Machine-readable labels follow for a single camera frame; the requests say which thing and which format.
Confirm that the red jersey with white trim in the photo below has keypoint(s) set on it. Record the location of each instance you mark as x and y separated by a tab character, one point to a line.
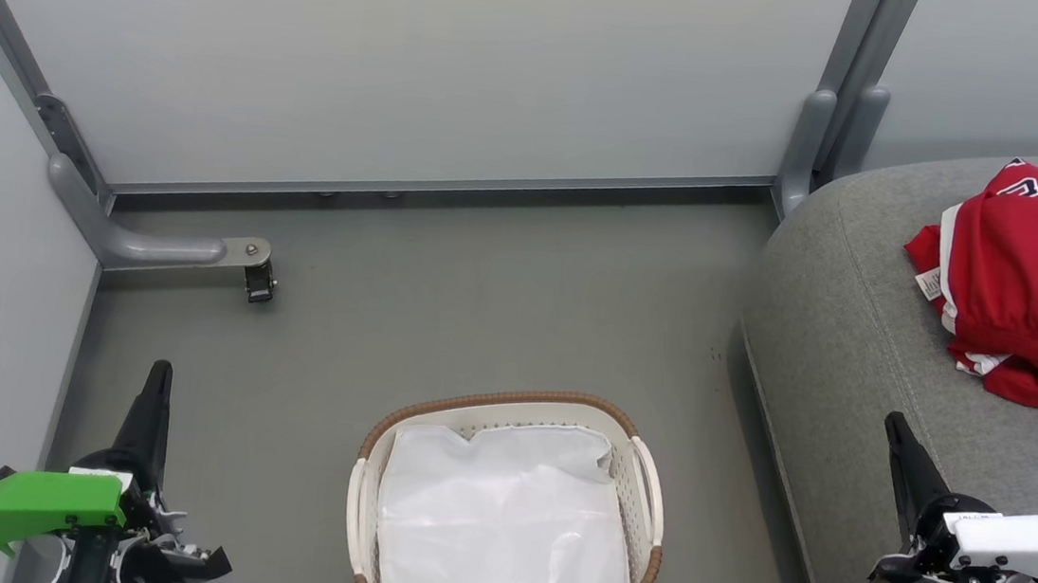
1034	284

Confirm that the white smooth cloth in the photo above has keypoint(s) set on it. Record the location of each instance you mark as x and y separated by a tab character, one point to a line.
497	518

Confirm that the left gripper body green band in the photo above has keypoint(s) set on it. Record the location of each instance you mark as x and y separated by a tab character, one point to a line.
32	502

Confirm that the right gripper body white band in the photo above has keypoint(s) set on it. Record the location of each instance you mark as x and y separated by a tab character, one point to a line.
1028	545

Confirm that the cream basket with brown rim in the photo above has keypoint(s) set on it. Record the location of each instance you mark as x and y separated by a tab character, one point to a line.
507	411

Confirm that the black caster wheel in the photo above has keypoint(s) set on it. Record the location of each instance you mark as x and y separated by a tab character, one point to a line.
259	284

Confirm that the grey partition bottom rail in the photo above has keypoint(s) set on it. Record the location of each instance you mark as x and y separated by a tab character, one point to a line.
69	372
444	184

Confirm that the grey metal partition post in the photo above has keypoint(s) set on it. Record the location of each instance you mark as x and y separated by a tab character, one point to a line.
805	138

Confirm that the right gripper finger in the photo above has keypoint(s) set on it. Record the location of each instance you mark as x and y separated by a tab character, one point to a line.
915	482

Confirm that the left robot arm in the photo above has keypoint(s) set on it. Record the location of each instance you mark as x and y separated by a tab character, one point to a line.
88	564

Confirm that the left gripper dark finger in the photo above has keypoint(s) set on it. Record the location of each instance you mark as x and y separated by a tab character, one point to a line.
149	427

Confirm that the grey fabric sofa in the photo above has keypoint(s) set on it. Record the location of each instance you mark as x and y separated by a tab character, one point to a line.
841	313

